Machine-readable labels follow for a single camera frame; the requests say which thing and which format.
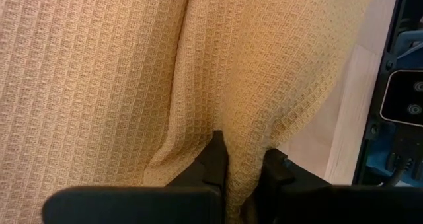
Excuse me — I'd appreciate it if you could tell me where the black white-rimmed depth camera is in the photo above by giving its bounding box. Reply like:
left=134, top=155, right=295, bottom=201
left=379, top=70, right=423, bottom=128

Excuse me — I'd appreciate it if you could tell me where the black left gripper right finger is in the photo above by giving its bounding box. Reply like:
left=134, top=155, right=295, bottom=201
left=260, top=147, right=332, bottom=199

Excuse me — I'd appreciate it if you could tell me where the black aluminium table frame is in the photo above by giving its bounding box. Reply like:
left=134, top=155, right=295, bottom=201
left=352, top=0, right=423, bottom=188

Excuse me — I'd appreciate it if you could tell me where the orange waffle-weave towel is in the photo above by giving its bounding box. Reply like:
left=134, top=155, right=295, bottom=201
left=0, top=0, right=378, bottom=224

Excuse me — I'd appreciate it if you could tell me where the black camera cable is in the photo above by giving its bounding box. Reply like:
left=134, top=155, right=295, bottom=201
left=383, top=154, right=414, bottom=188

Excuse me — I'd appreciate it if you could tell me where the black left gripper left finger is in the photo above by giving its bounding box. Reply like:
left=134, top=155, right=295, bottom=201
left=166, top=130, right=229, bottom=196

